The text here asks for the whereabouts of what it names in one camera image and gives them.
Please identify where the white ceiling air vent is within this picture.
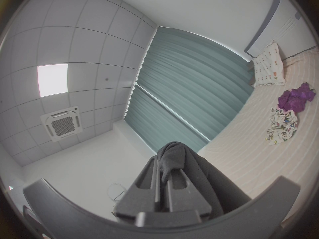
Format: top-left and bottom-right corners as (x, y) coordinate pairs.
(40, 106), (83, 142)

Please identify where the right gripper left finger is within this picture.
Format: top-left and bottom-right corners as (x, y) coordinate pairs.
(116, 156), (160, 220)

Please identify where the bed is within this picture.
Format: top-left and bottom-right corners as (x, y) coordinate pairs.
(197, 0), (319, 223)

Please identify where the purple satin garment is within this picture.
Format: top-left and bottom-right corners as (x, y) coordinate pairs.
(278, 82), (316, 113)

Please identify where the black T-shirt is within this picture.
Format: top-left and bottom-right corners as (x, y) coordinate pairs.
(157, 141), (252, 216)

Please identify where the blue-green curtain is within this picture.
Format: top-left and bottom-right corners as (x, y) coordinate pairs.
(123, 85), (212, 154)
(136, 26), (255, 142)

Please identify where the white printed pillow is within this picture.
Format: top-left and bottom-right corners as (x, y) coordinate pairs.
(250, 41), (286, 88)

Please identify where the white printed pyjama garment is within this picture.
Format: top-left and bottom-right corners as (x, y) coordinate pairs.
(265, 108), (299, 146)

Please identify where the square ceiling light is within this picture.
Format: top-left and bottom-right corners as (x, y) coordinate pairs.
(37, 64), (68, 97)

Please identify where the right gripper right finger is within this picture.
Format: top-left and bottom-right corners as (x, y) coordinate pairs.
(166, 169), (212, 220)

